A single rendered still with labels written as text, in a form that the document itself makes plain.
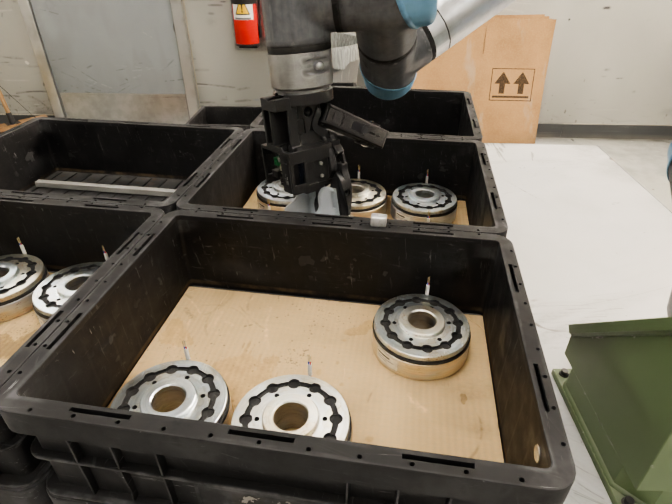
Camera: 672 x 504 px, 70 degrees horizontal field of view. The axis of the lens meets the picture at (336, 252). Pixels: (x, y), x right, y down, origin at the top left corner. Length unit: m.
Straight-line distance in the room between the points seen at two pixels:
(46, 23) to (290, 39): 3.51
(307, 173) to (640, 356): 0.40
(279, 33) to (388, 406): 0.41
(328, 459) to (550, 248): 0.77
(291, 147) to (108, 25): 3.28
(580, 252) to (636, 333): 0.48
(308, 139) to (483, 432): 0.38
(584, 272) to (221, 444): 0.76
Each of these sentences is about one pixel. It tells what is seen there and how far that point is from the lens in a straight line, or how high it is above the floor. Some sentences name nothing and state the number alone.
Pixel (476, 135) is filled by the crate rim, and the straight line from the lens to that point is 0.85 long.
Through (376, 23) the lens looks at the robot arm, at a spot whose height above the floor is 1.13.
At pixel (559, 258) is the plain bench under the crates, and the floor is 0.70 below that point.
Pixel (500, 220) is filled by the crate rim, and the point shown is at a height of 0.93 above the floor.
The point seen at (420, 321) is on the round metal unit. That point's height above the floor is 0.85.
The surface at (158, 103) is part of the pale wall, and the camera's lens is 3.83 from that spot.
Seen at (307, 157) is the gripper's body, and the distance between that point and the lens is 0.59.
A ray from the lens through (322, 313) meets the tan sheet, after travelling 0.58.
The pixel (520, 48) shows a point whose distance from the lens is 3.45.
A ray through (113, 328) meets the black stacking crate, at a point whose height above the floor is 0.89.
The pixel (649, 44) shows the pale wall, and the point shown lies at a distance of 3.93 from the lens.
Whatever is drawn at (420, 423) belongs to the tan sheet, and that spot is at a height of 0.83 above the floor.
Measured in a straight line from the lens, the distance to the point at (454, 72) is 3.36.
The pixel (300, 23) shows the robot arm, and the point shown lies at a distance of 0.57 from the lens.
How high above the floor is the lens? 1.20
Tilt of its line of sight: 33 degrees down
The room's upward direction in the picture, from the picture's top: straight up
